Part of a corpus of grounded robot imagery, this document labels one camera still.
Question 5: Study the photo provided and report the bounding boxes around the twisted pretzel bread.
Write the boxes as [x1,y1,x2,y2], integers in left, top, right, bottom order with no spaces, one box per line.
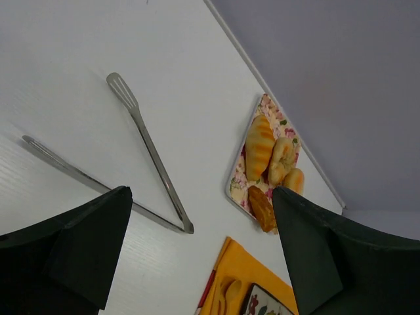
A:
[268,137,295,186]

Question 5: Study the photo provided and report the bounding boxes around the striped croissant bread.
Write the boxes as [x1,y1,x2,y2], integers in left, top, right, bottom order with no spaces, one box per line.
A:
[245,114,275,181]

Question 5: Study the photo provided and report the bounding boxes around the glazed ring donut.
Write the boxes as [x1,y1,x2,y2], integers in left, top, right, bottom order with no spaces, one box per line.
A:
[283,168,305,195]

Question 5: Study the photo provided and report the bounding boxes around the square flower-patterned plate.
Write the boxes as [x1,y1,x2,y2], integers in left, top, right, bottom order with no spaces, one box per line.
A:
[240,283,293,315]

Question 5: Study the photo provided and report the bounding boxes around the brown fried pastry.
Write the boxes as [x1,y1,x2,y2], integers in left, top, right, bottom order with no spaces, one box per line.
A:
[248,186,276,233]

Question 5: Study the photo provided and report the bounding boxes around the floral rectangular tray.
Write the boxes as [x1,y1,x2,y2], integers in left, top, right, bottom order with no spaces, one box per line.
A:
[226,94,305,233]

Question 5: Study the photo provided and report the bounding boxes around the stainless steel serving tongs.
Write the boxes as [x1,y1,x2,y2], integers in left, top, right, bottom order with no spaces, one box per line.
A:
[22,72,195,234]

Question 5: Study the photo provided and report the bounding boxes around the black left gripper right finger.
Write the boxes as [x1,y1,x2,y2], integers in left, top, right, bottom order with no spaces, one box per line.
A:
[272,187,419,314]

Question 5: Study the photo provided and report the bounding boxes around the orange cloth placemat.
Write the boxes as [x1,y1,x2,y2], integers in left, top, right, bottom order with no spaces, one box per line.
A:
[196,237,299,314]

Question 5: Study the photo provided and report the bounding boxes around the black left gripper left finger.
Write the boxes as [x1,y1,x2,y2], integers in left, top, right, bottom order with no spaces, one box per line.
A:
[1,186,133,314]

